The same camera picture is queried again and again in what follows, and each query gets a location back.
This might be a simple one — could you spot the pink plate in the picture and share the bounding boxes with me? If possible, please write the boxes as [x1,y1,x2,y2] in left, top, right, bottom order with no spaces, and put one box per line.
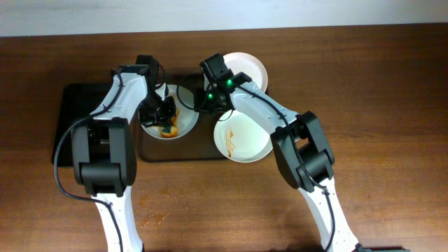
[223,52,268,92]

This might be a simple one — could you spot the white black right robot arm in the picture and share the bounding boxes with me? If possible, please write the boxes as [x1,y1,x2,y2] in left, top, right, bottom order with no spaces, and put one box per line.
[204,70,363,252]

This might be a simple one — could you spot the brown plastic tray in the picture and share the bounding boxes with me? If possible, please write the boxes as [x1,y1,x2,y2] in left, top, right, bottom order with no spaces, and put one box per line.
[134,77,228,162]

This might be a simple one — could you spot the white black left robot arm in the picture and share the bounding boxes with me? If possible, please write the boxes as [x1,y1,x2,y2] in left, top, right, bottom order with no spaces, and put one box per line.
[67,62,176,251]

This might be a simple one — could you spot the yellow green sponge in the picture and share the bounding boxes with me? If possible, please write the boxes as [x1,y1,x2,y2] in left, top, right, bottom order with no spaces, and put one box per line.
[159,108,179,138]

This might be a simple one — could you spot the black water tray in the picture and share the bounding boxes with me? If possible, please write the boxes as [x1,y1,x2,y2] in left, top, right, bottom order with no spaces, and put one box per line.
[51,83,111,163]

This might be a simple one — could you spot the white plate with sauce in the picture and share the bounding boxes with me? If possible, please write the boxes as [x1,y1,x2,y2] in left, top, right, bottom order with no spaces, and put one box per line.
[213,110,273,163]

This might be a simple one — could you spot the pale grey plate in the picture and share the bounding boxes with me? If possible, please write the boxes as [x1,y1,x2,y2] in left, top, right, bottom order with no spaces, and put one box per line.
[141,85,199,140]

